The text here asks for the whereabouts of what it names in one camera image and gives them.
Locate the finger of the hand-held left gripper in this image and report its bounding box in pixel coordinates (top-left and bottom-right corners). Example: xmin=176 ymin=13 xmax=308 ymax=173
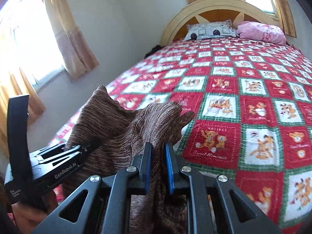
xmin=39 ymin=144 xmax=98 ymax=175
xmin=29 ymin=138 xmax=99 ymax=163

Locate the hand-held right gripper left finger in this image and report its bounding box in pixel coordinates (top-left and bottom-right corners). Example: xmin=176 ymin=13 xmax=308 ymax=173
xmin=32 ymin=143 xmax=153 ymax=234

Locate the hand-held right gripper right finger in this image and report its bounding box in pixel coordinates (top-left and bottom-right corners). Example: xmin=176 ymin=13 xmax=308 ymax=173
xmin=164 ymin=143 xmax=281 ymax=234

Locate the brown knit sweater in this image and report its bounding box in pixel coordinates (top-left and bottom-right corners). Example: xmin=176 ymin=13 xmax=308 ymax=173
xmin=62 ymin=85 xmax=195 ymax=234

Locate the person's left hand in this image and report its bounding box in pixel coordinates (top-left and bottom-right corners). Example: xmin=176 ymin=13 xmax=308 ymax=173
xmin=11 ymin=192 xmax=58 ymax=232

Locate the red bear printed blanket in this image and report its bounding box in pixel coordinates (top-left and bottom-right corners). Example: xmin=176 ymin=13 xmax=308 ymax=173
xmin=49 ymin=38 xmax=312 ymax=234

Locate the dark cloth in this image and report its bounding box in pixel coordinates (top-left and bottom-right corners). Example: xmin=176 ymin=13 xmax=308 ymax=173
xmin=145 ymin=44 xmax=161 ymax=57

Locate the grey patterned pillow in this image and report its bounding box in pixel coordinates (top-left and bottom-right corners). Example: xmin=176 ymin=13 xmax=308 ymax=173
xmin=184 ymin=19 xmax=237 ymax=41

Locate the cream wooden headboard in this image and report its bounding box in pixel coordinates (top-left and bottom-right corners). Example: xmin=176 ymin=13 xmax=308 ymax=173
xmin=161 ymin=0 xmax=281 ymax=45

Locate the pink pillow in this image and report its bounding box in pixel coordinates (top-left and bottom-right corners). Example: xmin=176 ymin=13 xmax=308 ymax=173
xmin=235 ymin=21 xmax=287 ymax=45

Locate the side wall window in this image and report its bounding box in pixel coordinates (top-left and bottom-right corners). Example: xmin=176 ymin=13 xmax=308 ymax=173
xmin=0 ymin=0 xmax=66 ymax=90

